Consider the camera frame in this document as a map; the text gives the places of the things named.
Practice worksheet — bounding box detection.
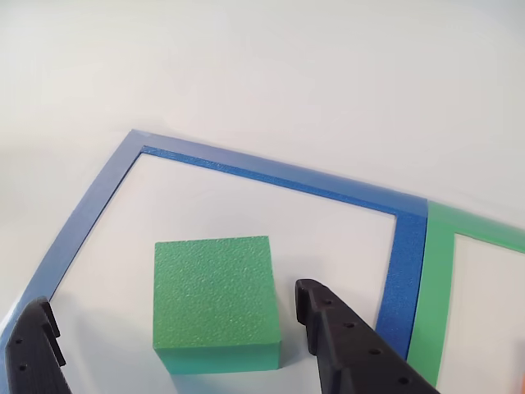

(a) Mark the green foam block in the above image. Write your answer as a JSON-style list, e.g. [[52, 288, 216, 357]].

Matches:
[[153, 236, 283, 375]]

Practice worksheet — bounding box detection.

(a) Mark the blue square frame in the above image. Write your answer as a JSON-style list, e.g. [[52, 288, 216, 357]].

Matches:
[[0, 129, 430, 362]]

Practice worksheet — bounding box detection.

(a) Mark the green square frame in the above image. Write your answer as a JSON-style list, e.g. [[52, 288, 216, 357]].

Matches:
[[405, 200, 525, 389]]

